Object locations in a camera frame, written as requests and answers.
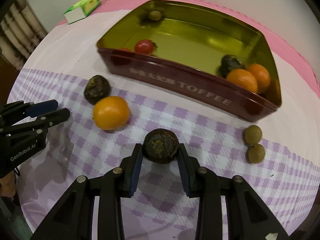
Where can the beige striped curtain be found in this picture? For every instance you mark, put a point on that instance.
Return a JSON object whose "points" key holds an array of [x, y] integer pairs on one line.
{"points": [[17, 30]]}

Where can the red cherry tomato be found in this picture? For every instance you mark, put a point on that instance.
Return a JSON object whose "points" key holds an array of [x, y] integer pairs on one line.
{"points": [[143, 47]]}

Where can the green tissue box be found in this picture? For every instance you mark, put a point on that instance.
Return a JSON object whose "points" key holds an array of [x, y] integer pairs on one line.
{"points": [[85, 5]]}

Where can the brown longan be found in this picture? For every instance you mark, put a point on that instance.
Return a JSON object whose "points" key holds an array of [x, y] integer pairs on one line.
{"points": [[253, 135], [154, 15], [256, 153]]}

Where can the dark wrinkled round fruit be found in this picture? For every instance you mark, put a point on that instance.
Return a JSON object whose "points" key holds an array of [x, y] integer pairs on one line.
{"points": [[160, 143], [96, 88], [231, 63]]}

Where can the pink and purple checked tablecloth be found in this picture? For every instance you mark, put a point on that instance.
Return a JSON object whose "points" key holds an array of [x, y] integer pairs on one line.
{"points": [[212, 142]]}

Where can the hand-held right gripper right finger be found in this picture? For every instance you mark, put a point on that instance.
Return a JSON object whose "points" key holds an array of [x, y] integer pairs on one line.
{"points": [[184, 177]]}

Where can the person's left hand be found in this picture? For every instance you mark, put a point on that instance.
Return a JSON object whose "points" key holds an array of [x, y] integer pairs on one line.
{"points": [[7, 186]]}

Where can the small orange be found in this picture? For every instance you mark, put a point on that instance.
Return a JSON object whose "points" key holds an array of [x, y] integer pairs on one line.
{"points": [[111, 112], [262, 75], [241, 80]]}

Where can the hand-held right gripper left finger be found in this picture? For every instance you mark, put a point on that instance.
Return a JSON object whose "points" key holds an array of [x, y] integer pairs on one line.
{"points": [[136, 170]]}

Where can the dark red tin box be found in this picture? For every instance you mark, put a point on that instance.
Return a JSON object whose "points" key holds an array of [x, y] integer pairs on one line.
{"points": [[187, 45]]}

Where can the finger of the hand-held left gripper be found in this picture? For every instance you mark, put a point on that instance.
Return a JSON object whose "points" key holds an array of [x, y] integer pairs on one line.
{"points": [[42, 107], [57, 116]]}

